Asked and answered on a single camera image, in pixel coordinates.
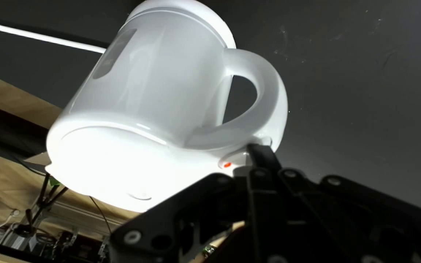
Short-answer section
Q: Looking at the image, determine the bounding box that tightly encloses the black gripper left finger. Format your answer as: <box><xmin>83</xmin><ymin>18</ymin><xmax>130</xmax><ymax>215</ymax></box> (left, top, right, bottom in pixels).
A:
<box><xmin>110</xmin><ymin>143</ymin><xmax>290</xmax><ymax>263</ymax></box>

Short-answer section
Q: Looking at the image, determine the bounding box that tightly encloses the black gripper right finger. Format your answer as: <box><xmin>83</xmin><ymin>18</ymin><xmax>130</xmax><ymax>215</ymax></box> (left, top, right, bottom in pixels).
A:
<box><xmin>268</xmin><ymin>145</ymin><xmax>421</xmax><ymax>263</ymax></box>

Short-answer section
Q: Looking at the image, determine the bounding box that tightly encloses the white electric kettle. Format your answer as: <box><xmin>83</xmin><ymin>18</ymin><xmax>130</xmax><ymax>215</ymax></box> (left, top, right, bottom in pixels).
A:
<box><xmin>44</xmin><ymin>0</ymin><xmax>291</xmax><ymax>215</ymax></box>

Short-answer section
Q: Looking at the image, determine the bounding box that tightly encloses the black tripod with green joint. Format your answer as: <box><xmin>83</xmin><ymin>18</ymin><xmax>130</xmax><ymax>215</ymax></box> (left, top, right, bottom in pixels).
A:
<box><xmin>23</xmin><ymin>171</ymin><xmax>72</xmax><ymax>228</ymax></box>

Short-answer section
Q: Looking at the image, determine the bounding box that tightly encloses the white kettle cable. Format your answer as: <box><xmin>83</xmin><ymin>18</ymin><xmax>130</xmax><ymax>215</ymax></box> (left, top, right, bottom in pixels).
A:
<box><xmin>0</xmin><ymin>16</ymin><xmax>108</xmax><ymax>56</ymax></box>

